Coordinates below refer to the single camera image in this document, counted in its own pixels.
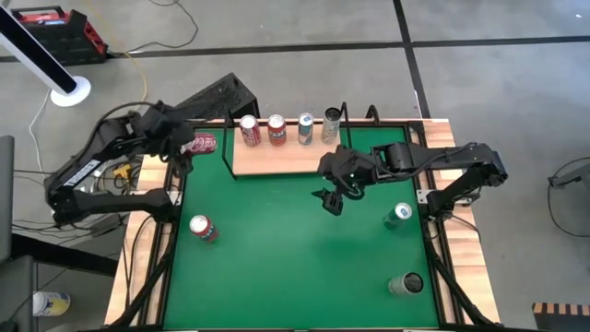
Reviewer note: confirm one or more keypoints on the white black pole stand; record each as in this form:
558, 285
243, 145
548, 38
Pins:
69, 94

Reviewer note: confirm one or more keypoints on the black orange striped block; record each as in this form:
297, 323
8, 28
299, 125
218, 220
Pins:
560, 314

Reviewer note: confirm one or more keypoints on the black metal shelf frame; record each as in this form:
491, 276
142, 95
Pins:
223, 147

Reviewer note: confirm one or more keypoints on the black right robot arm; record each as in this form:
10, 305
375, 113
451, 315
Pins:
461, 154

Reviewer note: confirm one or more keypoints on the grey flat panel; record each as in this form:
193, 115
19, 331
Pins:
5, 198

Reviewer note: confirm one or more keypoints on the blue silver Red Bull can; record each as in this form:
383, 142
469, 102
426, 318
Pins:
305, 133
397, 216

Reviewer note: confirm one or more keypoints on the white yellow canister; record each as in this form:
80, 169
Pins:
50, 303

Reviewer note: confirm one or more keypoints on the black table frame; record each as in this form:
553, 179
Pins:
161, 299

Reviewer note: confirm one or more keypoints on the red Coca-Cola can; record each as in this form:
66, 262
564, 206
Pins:
203, 144
251, 133

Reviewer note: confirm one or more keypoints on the red Fanta can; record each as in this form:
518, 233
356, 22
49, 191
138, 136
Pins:
277, 133
204, 228

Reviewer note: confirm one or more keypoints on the green table mat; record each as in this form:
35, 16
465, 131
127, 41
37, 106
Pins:
295, 240

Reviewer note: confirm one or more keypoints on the wooden shelf board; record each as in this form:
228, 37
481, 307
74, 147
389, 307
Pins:
276, 159

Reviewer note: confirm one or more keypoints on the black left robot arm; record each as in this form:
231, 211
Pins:
106, 203

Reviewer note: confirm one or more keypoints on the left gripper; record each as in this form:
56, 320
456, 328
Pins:
173, 131

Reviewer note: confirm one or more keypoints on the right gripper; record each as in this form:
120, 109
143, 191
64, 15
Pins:
348, 170

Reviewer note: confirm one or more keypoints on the red black toolbox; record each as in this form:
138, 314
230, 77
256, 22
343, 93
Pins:
69, 39

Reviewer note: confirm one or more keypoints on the yellow plug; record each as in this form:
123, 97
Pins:
121, 170

